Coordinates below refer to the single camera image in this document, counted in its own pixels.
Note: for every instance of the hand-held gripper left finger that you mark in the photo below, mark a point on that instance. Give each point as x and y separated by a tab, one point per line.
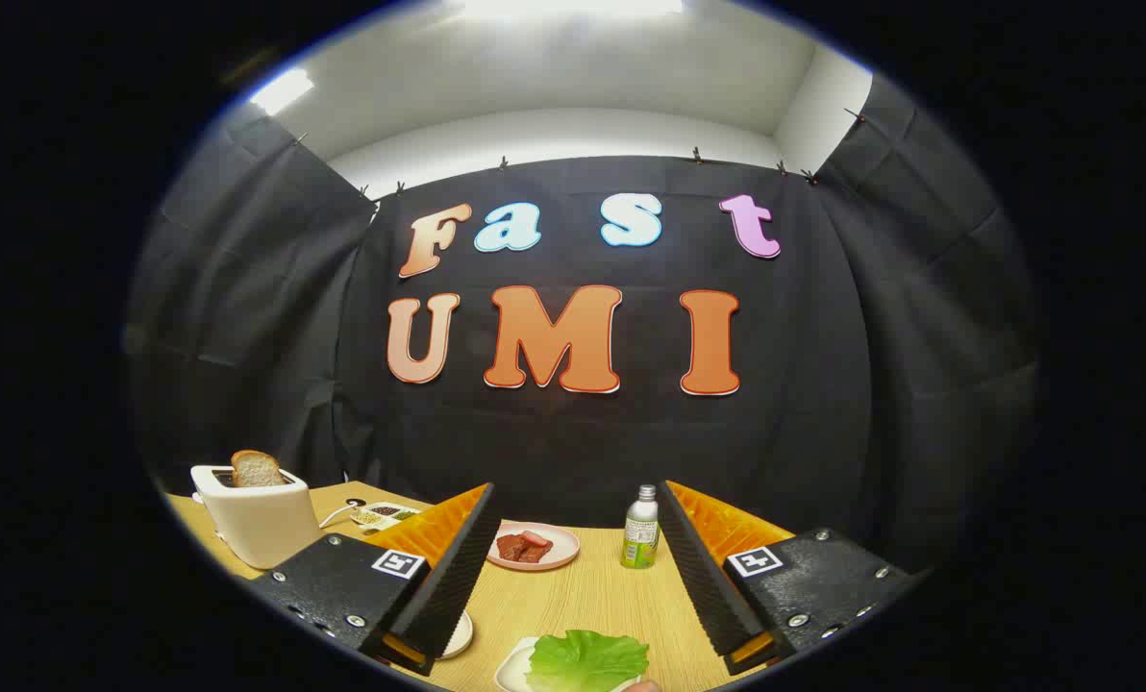
458	577

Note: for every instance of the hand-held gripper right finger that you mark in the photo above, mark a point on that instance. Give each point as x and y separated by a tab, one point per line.
703	577

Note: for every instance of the green lettuce leaf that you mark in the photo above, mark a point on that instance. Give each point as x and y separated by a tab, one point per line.
587	661

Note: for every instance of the toasted bread slice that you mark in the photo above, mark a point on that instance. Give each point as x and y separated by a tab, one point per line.
256	469

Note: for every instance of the round white plate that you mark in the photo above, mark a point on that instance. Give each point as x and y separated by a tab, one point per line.
460	636

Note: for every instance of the brown cooked meat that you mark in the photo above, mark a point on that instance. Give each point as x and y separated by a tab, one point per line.
515	550

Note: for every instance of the green drink bottle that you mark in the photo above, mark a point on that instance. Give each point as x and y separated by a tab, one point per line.
639	538

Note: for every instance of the red sausage slice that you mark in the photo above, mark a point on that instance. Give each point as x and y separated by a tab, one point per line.
535	537

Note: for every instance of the white divided condiment tray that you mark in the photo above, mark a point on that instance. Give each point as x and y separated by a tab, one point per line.
386	514

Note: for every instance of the white rectangular dish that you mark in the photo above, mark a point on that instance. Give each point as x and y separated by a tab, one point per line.
512	668

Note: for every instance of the pink plate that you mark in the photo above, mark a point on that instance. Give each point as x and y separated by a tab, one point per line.
563	553

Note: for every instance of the black backdrop cloth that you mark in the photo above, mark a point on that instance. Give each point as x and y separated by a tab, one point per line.
583	442

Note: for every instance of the white toaster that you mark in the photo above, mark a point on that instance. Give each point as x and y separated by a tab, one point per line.
265	524

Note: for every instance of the ceiling light panel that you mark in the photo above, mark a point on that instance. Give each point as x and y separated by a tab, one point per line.
573	6
283	89

